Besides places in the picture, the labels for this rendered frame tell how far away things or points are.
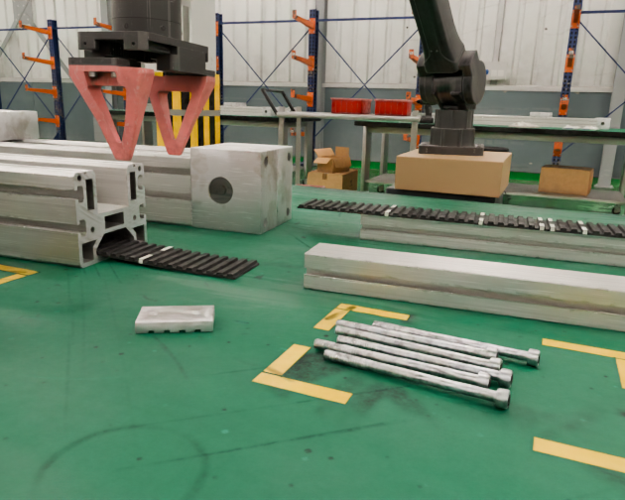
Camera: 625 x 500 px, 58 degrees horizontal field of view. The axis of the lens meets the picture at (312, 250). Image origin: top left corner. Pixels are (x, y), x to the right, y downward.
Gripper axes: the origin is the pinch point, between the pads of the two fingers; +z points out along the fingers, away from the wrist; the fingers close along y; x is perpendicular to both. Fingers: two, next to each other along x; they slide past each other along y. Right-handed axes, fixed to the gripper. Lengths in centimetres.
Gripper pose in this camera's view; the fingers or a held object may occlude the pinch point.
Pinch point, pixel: (150, 148)
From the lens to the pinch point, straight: 52.9
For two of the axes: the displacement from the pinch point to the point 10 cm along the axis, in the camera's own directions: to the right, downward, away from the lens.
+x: 9.4, 1.2, -3.1
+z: -0.4, 9.7, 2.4
